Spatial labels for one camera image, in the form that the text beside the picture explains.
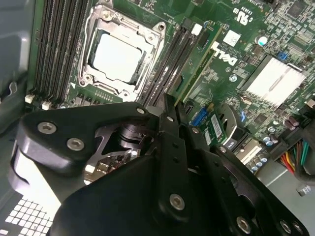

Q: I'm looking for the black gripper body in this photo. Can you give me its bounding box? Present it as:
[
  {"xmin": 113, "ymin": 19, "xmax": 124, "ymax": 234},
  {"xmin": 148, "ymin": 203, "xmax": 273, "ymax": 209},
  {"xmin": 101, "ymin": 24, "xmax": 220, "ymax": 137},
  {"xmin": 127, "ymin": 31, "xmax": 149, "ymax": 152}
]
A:
[{"xmin": 48, "ymin": 152, "xmax": 237, "ymax": 236}]

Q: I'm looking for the green RAM stick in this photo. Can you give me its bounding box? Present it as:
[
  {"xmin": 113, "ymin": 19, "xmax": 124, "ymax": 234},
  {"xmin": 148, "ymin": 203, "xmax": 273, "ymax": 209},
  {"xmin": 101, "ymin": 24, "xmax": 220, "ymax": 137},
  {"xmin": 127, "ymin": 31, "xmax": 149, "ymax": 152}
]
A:
[{"xmin": 168, "ymin": 20, "xmax": 222, "ymax": 106}]

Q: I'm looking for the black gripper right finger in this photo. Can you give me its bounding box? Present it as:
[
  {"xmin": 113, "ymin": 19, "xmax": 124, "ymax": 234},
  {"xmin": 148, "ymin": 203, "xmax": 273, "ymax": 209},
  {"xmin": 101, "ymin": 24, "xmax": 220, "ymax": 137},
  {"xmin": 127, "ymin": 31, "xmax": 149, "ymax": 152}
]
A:
[{"xmin": 177, "ymin": 100, "xmax": 312, "ymax": 236}]

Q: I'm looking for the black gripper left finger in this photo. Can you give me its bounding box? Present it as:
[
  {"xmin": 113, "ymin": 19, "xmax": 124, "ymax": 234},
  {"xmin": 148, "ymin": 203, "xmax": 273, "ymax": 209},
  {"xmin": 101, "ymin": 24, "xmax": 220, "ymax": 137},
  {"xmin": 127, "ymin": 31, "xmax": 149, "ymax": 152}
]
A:
[{"xmin": 8, "ymin": 93, "xmax": 198, "ymax": 219}]

